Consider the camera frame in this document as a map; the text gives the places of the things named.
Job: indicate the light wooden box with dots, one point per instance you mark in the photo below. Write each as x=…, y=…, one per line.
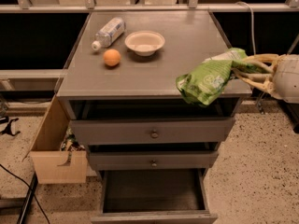
x=51, y=164

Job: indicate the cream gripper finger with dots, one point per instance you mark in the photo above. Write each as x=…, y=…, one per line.
x=265, y=61
x=262, y=82

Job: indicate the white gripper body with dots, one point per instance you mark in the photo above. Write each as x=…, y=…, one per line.
x=288, y=77

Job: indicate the grey top drawer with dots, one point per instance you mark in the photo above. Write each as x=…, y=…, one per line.
x=151, y=131

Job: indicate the black floor bar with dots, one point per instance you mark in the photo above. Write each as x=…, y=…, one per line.
x=26, y=205

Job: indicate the grey drawer cabinet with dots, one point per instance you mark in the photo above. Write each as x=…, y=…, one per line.
x=141, y=88

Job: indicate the snack packets in box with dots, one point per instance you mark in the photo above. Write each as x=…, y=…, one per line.
x=70, y=142

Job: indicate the green rice chip bag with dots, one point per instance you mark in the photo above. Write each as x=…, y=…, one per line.
x=205, y=83

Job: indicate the black clamp tool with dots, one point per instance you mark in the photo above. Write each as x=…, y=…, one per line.
x=8, y=129

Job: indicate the grey middle drawer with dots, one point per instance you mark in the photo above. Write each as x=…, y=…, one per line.
x=152, y=160

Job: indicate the clear plastic water bottle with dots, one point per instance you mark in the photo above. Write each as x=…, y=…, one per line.
x=108, y=33

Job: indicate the aluminium frame rail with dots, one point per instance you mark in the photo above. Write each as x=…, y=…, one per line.
x=237, y=7

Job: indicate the white paper bowl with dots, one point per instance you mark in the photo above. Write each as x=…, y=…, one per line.
x=144, y=43

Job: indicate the orange fruit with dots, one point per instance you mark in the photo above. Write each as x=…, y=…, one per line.
x=112, y=57

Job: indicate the grey open bottom drawer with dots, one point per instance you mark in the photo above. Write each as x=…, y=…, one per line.
x=154, y=197

